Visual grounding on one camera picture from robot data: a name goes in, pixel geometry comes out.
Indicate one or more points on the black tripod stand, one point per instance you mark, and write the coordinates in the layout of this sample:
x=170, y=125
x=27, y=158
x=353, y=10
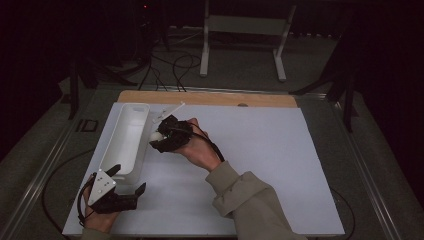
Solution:
x=348, y=106
x=73, y=93

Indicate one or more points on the white plastic bin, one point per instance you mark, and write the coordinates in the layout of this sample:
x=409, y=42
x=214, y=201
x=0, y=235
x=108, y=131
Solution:
x=126, y=140

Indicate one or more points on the white metal stand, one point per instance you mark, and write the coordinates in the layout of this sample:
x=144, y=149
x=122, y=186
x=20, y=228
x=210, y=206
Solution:
x=246, y=25

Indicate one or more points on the white table mat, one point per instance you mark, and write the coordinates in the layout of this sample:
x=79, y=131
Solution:
x=266, y=160

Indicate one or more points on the person's right hand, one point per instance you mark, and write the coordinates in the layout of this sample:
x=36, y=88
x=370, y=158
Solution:
x=196, y=150

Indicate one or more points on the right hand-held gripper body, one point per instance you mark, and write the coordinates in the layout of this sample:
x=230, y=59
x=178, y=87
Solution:
x=176, y=133

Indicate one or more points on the person's left hand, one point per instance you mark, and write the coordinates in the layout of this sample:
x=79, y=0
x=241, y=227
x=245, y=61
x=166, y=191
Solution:
x=98, y=221

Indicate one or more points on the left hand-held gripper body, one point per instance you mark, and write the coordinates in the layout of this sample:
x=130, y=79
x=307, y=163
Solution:
x=115, y=203

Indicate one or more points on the dark equipment stand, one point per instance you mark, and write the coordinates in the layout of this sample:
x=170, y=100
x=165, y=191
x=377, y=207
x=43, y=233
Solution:
x=146, y=30

